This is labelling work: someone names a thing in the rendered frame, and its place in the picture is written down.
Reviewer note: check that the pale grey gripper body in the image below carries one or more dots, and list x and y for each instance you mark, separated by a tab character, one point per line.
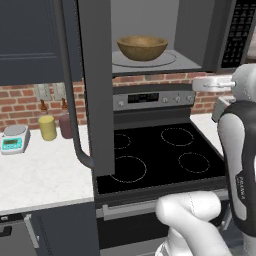
208	83

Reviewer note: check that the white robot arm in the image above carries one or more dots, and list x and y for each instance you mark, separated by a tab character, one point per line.
237	140

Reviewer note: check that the grey microwave turntable plate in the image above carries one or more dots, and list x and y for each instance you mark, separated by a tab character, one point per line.
166	60

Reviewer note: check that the dark grey microwave oven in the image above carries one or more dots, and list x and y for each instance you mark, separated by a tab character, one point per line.
240	33

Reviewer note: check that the wooden bowl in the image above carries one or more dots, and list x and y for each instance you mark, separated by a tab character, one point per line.
141	48

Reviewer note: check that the dark grey microwave door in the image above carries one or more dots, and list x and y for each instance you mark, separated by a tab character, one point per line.
96	83

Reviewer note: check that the black oven door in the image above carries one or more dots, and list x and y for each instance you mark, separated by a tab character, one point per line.
130	230

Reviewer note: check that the dark blue base cupboard door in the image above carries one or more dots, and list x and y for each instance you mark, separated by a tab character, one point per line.
70	230

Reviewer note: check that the silver range knob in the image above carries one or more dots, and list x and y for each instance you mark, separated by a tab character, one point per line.
177	98
165	99
121	103
190	98

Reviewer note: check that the steel range with black hob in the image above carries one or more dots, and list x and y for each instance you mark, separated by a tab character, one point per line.
156	150

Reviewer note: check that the brown bottle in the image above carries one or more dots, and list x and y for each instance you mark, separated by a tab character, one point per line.
43	107
64	105

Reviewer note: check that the dark red jar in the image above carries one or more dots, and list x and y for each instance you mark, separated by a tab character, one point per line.
65	126

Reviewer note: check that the yellow cylinder jar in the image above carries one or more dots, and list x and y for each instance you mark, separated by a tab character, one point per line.
47	128

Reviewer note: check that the grey and teal kitchen scale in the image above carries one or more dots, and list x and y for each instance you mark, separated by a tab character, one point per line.
13	140

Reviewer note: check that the grey wall socket plate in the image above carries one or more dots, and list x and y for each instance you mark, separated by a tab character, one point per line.
42	91
59	90

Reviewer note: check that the dark blue wall cupboard door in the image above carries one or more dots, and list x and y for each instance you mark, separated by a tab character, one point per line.
30	40

